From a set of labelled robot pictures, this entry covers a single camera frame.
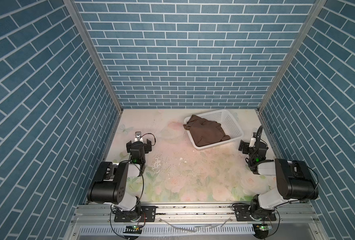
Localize brown trousers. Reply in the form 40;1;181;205
183;115;231;147

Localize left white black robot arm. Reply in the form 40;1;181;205
87;137;152;215

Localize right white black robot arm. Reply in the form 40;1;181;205
239;141;319;221

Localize white plastic perforated basket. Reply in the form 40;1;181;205
184;110;244;150

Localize right green circuit board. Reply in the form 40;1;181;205
253;224;272;234

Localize green circuit board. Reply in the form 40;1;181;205
253;224;272;234
123;226;143;235

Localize left green circuit board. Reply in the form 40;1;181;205
123;226;143;235

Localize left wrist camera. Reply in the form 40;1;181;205
134;132;143;142

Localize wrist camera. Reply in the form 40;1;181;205
134;132;143;142
249;132;257;148

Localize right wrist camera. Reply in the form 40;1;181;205
249;132;257;148

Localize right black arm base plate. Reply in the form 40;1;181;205
231;204;277;222

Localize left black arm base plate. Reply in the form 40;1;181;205
113;206;156;223

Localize aluminium front mounting rail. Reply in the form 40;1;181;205
70;203;321;226

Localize white slotted cable duct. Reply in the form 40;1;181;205
78;224;255;237

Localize left aluminium corner post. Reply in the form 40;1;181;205
62;0;123;113

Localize aluminium corner post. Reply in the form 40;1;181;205
62;0;123;113
257;0;326;115

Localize right aluminium corner post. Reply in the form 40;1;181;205
257;0;326;115

